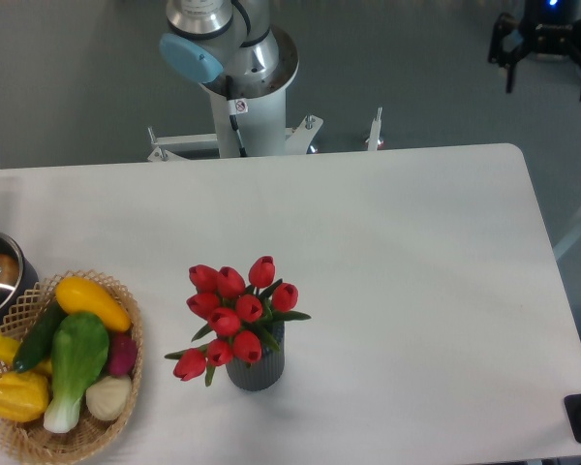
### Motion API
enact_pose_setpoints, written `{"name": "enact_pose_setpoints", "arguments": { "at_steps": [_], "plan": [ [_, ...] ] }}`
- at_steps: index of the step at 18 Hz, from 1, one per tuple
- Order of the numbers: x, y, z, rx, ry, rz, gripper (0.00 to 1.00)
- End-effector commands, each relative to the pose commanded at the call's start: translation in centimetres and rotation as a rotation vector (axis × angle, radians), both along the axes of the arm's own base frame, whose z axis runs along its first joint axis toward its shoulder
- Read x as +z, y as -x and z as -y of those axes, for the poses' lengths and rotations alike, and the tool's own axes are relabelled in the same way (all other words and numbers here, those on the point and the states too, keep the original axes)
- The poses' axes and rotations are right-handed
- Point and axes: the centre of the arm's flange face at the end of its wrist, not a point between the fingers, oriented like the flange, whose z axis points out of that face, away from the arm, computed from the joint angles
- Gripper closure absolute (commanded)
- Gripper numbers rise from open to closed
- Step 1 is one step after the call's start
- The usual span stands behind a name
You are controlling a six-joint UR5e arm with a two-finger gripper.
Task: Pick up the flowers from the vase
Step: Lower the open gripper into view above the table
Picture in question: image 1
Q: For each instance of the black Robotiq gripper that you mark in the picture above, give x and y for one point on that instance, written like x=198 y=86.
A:
x=542 y=26

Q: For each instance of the red tulip bouquet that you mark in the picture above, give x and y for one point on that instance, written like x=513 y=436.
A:
x=238 y=312

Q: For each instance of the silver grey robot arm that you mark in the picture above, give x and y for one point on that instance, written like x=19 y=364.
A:
x=232 y=49

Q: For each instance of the dark grey ribbed vase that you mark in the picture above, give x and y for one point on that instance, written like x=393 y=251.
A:
x=264 y=373

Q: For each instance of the purple red radish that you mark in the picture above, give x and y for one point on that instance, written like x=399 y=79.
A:
x=122 y=356

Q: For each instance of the yellow squash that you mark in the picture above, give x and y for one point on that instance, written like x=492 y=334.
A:
x=77 y=294

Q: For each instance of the green bok choy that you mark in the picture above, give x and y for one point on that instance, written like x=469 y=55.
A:
x=78 y=355

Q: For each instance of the cream white garlic bulb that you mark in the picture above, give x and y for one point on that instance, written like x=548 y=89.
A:
x=107 y=398

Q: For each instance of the dark green cucumber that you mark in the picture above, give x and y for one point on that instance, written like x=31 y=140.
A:
x=37 y=344

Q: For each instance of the small yellow gourd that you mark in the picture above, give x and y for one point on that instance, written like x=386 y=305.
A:
x=8 y=349

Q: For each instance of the yellow bell pepper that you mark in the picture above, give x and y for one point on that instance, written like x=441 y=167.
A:
x=23 y=397

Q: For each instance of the woven wicker basket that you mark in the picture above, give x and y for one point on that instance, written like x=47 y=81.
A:
x=30 y=443

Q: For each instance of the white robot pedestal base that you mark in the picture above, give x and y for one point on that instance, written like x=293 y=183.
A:
x=244 y=127

